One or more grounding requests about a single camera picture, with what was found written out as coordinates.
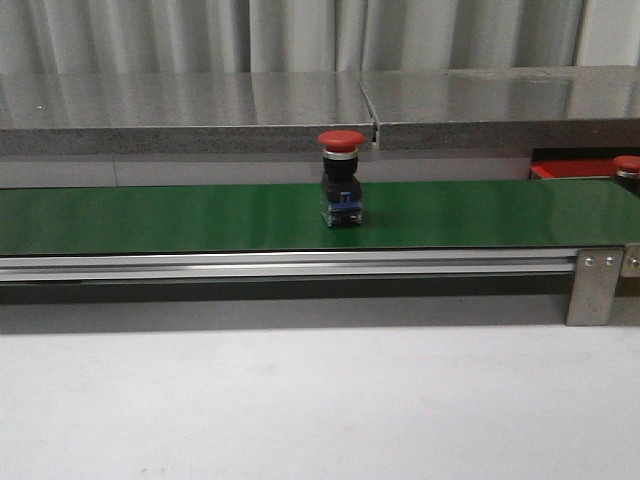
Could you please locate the red mushroom push button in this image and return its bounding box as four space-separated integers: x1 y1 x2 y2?
318 130 365 228
613 155 640 196

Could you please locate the green conveyor belt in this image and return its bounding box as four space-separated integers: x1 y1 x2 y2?
1 180 639 256

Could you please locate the right grey stone slab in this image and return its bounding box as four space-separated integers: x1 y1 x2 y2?
360 66 639 151

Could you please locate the grey stone slab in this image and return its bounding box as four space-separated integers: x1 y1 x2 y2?
360 66 639 151
1 72 374 156

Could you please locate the red plastic tray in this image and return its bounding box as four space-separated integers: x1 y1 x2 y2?
530 158 616 182

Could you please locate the left grey stone slab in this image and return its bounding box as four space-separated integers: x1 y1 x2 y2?
1 72 374 156

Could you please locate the conveyor end plate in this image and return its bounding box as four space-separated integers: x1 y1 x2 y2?
618 243 640 297

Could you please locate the grey pleated curtain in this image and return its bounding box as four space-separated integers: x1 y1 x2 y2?
1 1 586 74

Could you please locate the aluminium conveyor side rail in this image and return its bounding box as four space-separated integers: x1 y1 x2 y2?
1 248 577 283

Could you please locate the metal conveyor support bracket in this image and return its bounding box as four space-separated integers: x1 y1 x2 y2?
565 248 624 327

